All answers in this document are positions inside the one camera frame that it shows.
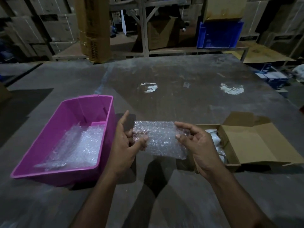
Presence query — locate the white plastic bag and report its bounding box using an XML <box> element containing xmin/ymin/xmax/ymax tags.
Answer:
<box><xmin>292</xmin><ymin>64</ymin><xmax>304</xmax><ymax>82</ymax></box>

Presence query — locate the large brown cardboard carton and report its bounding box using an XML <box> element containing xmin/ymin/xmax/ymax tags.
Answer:
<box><xmin>0</xmin><ymin>83</ymin><xmax>12</xmax><ymax>102</ymax></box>

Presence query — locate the white paper sheet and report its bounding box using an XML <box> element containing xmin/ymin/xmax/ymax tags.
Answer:
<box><xmin>121</xmin><ymin>9</ymin><xmax>128</xmax><ymax>36</ymax></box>

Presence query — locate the clear bubble wrap sheet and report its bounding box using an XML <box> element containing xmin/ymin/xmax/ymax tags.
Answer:
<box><xmin>133</xmin><ymin>120</ymin><xmax>190</xmax><ymax>160</ymax></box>

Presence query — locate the dark blue product box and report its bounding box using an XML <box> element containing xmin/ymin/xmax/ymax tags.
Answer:
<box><xmin>255</xmin><ymin>63</ymin><xmax>272</xmax><ymax>73</ymax></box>

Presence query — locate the blue plastic crate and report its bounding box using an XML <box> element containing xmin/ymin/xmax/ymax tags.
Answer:
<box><xmin>196</xmin><ymin>21</ymin><xmax>244</xmax><ymax>49</ymax></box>

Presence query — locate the person's right hand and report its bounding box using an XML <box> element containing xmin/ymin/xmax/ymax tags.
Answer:
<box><xmin>174</xmin><ymin>121</ymin><xmax>226</xmax><ymax>181</ymax></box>

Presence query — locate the small brown cardboard box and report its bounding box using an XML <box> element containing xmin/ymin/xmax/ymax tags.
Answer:
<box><xmin>193</xmin><ymin>111</ymin><xmax>304</xmax><ymax>174</ymax></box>

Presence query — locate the flat cardboard sheet with tape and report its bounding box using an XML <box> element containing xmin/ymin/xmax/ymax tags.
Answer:
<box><xmin>203</xmin><ymin>0</ymin><xmax>247</xmax><ymax>22</ymax></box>

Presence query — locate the person's left hand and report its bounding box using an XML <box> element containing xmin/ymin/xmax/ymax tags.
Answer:
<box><xmin>108</xmin><ymin>110</ymin><xmax>149</xmax><ymax>176</ymax></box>

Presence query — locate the pink plastic bin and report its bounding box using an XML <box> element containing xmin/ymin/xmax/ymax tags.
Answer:
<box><xmin>10</xmin><ymin>95</ymin><xmax>117</xmax><ymax>187</ymax></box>

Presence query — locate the pile of bubble wrap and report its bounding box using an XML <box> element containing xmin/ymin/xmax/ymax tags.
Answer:
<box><xmin>33</xmin><ymin>123</ymin><xmax>106</xmax><ymax>170</ymax></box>

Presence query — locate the tall narrow cardboard carton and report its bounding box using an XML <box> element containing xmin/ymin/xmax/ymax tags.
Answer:
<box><xmin>75</xmin><ymin>0</ymin><xmax>111</xmax><ymax>64</ymax></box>

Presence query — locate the blue and white product box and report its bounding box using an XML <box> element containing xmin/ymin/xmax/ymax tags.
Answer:
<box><xmin>256</xmin><ymin>71</ymin><xmax>290</xmax><ymax>89</ymax></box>

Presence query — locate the person's left forearm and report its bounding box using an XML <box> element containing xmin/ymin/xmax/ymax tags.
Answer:
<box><xmin>71</xmin><ymin>169</ymin><xmax>124</xmax><ymax>228</ymax></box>

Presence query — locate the person's right forearm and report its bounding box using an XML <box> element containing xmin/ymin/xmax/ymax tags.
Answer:
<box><xmin>206</xmin><ymin>165</ymin><xmax>276</xmax><ymax>228</ymax></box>

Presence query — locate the flattened printed cardboard sheet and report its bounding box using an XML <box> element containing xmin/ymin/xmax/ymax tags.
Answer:
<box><xmin>224</xmin><ymin>42</ymin><xmax>296</xmax><ymax>64</ymax></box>

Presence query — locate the open brown carton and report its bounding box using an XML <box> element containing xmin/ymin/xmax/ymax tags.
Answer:
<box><xmin>147</xmin><ymin>16</ymin><xmax>181</xmax><ymax>51</ymax></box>

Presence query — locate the grey metal storage rack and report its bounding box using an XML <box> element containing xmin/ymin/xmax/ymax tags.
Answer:
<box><xmin>52</xmin><ymin>0</ymin><xmax>249</xmax><ymax>62</ymax></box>

